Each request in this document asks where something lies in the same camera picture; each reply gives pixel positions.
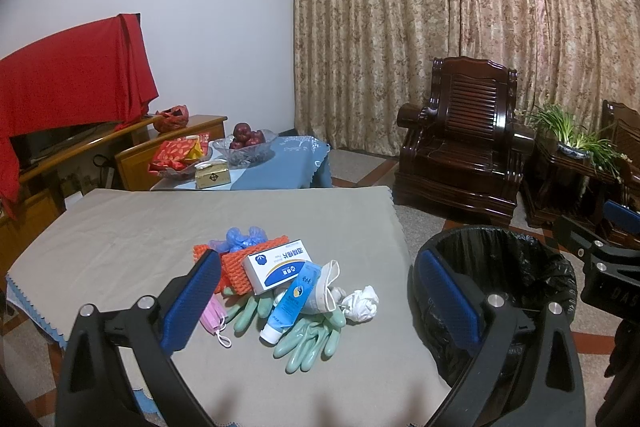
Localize grey table cloth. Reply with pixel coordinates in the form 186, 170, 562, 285
9, 186, 449, 426

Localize white tissue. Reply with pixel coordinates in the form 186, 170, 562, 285
340, 285, 380, 324

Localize glass fruit bowl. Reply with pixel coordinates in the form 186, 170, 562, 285
209, 129, 278, 168

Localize green rubber glove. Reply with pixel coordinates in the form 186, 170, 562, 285
226, 291, 274, 336
272, 309, 346, 374

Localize blue white cream tube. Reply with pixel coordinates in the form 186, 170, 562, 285
259, 261, 321, 346

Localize red apples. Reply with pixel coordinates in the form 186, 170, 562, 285
230, 122, 266, 150

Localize pink face mask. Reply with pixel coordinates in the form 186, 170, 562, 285
200, 294, 232, 349

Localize red cloth cover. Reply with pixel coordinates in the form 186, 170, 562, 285
1, 14, 158, 218

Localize blue plastic bag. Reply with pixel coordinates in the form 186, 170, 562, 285
207, 227, 268, 255

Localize white blue medicine box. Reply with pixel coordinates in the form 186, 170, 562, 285
242, 239, 321, 296

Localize patterned beige curtain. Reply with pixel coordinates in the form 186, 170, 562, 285
294, 0, 639, 155

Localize dark wooden side table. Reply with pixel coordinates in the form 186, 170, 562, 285
521, 138, 639, 248

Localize blue table cloth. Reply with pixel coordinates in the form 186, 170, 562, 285
152, 134, 334, 192

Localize orange foam fruit net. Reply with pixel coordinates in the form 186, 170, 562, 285
215, 235, 288, 296

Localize white face mask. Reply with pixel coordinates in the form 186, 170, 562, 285
302, 260, 346, 314

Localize red snack packets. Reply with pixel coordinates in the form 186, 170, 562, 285
148, 132, 209, 173

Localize green potted plant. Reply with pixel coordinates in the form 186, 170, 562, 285
525, 102, 627, 180

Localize gold tissue box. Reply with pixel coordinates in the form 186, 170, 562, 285
194, 159, 231, 190

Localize dark wooden armchair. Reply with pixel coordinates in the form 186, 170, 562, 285
598, 100, 639, 211
393, 56, 536, 227

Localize wooden tv cabinet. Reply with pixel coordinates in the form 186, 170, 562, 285
1, 115, 227, 274

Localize red bag on cabinet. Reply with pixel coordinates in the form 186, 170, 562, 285
153, 105, 189, 134

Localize black lined trash bin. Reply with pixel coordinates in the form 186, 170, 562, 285
409, 225, 580, 427

